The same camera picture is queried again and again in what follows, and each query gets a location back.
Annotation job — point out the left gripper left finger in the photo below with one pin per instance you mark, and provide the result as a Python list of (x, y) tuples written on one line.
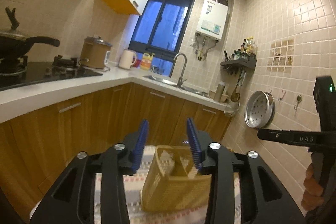
[(71, 197)]

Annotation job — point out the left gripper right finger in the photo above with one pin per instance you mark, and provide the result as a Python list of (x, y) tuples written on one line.
[(263, 198)]

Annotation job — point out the person's right hand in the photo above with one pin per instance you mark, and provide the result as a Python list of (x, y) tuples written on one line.
[(312, 196)]

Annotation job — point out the striped woven table mat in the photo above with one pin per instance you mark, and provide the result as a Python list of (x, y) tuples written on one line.
[(133, 187)]

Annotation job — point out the steel steamer tray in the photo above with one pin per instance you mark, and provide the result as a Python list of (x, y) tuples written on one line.
[(259, 110)]

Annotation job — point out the beige plastic utensil basket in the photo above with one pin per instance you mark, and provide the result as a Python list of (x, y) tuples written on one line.
[(173, 182)]

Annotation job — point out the black gas stove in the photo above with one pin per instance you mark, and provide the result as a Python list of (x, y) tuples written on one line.
[(20, 72)]

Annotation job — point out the white electric kettle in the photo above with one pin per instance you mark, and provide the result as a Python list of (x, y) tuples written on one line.
[(127, 59)]

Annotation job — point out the brown rice cooker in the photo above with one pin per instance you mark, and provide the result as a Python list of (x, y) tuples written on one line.
[(95, 53)]

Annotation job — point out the steel sink basin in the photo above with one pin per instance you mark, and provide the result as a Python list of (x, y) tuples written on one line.
[(176, 85)]

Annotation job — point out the yellow detergent bottle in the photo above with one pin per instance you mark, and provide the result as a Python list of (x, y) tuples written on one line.
[(146, 61)]

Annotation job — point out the white water heater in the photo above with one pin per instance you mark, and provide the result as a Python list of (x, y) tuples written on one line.
[(212, 19)]

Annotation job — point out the black wok with lid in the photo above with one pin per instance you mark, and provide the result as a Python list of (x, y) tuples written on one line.
[(14, 45)]

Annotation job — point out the dark blue window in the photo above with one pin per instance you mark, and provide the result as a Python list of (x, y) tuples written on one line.
[(160, 30)]

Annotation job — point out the black spice wall shelf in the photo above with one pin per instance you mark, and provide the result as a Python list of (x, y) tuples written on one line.
[(241, 59)]

